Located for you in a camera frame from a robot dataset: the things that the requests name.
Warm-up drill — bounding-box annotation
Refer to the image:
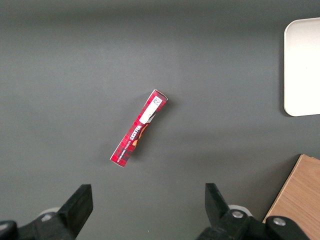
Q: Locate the red tartan cookie box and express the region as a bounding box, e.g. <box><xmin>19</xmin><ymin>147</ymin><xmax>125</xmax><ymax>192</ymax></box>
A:
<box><xmin>109</xmin><ymin>89</ymin><xmax>169</xmax><ymax>169</ymax></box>

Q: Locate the wooden drawer cabinet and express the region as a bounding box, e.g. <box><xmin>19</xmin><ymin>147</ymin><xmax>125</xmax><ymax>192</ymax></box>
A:
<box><xmin>262</xmin><ymin>154</ymin><xmax>320</xmax><ymax>240</ymax></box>

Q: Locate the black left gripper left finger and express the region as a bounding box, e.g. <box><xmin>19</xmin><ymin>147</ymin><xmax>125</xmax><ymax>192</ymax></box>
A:
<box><xmin>22</xmin><ymin>184</ymin><xmax>94</xmax><ymax>240</ymax></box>

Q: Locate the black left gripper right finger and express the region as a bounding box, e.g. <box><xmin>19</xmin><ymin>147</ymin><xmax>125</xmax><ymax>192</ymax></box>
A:
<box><xmin>197</xmin><ymin>183</ymin><xmax>266</xmax><ymax>240</ymax></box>

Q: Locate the beige plastic tray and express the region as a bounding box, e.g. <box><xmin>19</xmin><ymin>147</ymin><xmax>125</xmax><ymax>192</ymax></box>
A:
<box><xmin>283</xmin><ymin>17</ymin><xmax>320</xmax><ymax>117</ymax></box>

